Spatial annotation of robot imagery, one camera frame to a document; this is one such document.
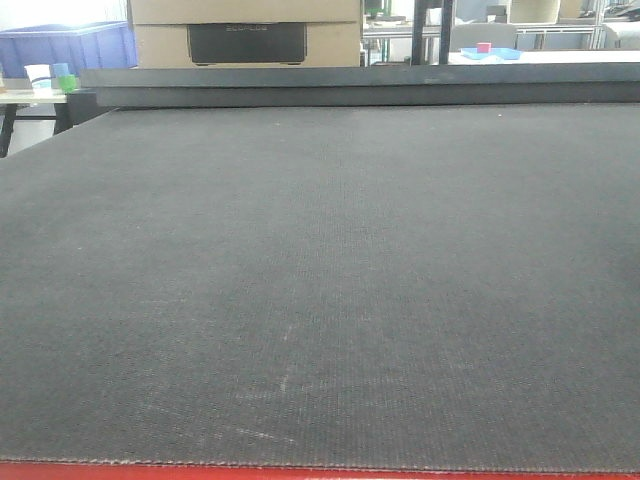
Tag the dark grey board stack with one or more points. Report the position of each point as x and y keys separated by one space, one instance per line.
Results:
x=456 y=85

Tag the blue tray on far table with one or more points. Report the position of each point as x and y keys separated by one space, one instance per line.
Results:
x=506 y=54

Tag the white side table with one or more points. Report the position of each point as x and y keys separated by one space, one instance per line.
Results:
x=13 y=98

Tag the dark grey fabric mat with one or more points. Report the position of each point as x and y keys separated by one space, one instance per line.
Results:
x=388 y=288

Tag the small red cube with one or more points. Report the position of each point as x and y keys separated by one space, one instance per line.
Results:
x=483 y=47

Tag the blue plastic crate background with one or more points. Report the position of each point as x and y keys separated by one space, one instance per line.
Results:
x=109 y=44

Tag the light blue plastic cup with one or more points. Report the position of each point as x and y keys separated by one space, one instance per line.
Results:
x=60 y=70

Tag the green plastic cup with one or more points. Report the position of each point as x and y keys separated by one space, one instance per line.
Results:
x=67 y=83

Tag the white paper cup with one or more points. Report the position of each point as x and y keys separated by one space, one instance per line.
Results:
x=40 y=79

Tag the large cardboard box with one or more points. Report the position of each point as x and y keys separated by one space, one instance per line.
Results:
x=246 y=34

